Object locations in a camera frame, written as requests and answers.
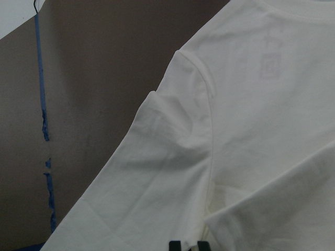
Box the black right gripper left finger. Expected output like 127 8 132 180
169 240 182 251

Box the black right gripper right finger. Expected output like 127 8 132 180
197 241 211 251

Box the cream long-sleeve cat shirt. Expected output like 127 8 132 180
43 1 334 250

